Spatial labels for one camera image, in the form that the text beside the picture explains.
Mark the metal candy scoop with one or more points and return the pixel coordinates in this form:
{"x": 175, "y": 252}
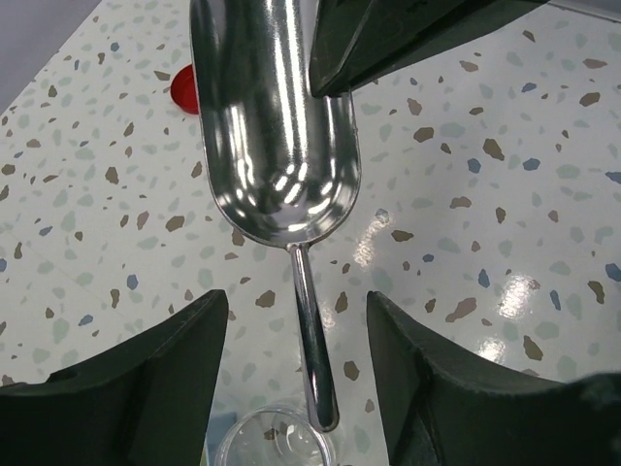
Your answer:
{"x": 284, "y": 166}

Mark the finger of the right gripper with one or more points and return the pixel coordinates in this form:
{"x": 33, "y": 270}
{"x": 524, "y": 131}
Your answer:
{"x": 356, "y": 42}

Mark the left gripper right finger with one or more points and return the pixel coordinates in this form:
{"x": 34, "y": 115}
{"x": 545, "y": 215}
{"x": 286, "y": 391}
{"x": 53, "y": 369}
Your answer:
{"x": 441, "y": 404}

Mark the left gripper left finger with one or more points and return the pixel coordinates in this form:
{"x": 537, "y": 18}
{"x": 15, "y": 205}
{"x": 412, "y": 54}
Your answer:
{"x": 146, "y": 401}

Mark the red jar lid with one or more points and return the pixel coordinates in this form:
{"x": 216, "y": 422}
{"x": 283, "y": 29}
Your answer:
{"x": 183, "y": 91}

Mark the clear plastic jar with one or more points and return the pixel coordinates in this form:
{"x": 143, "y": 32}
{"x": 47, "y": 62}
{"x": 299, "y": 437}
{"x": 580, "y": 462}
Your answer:
{"x": 272, "y": 435}

